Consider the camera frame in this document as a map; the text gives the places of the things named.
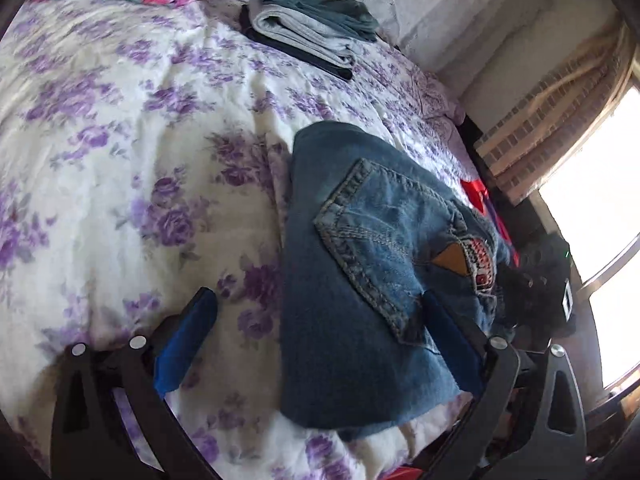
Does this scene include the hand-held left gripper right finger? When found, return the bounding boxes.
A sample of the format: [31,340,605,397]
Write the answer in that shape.
[420,290,589,480]

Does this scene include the beige striped curtain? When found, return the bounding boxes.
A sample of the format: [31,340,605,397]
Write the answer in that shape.
[472,25,637,207]

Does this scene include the folded grey garment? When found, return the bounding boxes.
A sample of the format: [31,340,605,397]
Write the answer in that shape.
[248,4,359,69]

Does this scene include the white lace bed cover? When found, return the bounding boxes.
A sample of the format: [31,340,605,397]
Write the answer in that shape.
[235,0,551,75]

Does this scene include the blue denim pants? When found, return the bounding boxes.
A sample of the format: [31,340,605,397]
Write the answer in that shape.
[279,120,516,442]

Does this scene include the purple floral bedspread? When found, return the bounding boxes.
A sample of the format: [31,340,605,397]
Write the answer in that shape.
[0,0,483,480]

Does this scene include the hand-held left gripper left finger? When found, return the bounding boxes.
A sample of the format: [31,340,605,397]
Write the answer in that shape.
[50,287,221,480]

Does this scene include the red and blue cloth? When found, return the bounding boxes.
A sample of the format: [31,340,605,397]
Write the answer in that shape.
[459,177,517,263]

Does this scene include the folded teal pants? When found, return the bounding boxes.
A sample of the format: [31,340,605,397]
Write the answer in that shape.
[255,0,382,44]

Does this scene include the bright window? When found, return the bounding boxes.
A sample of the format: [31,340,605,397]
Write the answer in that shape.
[537,85,640,392]

